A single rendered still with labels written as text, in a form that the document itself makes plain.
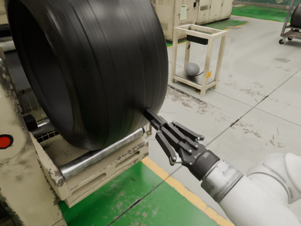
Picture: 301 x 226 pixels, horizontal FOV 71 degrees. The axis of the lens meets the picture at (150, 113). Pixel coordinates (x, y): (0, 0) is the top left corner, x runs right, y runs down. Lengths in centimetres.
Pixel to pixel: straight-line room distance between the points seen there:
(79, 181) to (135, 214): 96
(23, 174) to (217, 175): 56
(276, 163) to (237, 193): 15
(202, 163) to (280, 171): 19
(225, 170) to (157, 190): 129
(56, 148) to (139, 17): 67
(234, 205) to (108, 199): 134
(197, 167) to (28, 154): 49
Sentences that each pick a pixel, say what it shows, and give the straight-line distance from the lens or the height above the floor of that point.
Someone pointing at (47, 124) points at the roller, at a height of 92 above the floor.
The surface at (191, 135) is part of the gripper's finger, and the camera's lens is 59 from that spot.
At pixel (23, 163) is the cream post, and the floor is 96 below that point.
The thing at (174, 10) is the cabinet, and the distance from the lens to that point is 502.
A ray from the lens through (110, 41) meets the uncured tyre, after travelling 50.
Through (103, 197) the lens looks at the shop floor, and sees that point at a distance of 178.
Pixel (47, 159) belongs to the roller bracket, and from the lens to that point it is 75.
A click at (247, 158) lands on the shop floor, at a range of 218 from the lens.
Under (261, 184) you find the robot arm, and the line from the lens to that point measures 54.
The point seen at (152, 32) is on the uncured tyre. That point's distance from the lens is 57.
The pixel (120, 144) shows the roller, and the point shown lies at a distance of 80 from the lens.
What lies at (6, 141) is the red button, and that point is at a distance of 69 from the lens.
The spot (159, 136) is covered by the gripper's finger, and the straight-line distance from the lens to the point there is 56.
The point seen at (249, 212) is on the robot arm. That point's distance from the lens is 51.
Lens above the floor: 144
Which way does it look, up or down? 34 degrees down
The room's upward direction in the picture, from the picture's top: straight up
